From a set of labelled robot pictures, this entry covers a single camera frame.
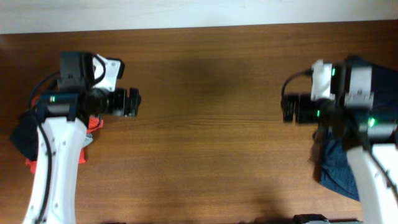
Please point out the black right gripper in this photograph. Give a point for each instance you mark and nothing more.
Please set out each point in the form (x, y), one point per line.
(301, 102)

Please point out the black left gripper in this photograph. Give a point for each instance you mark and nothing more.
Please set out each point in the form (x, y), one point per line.
(120, 107)

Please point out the black t-shirt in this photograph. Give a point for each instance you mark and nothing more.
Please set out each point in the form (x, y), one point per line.
(24, 137)

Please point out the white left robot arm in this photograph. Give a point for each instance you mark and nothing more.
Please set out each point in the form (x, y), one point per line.
(86, 87)

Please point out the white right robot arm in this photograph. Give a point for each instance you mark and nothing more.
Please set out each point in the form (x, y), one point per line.
(362, 96)

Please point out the red folded t-shirt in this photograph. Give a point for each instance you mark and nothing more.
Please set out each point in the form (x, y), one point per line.
(95, 123)

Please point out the blue folded garment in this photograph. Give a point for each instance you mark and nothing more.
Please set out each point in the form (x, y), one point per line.
(335, 173)

